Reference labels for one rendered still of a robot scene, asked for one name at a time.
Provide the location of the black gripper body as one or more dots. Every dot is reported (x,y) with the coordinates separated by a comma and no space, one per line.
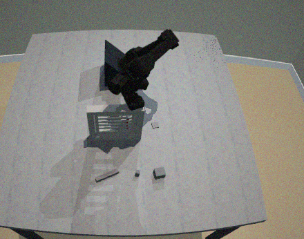
(134,101)

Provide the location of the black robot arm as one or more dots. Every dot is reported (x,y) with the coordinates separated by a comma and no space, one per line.
(139,61)

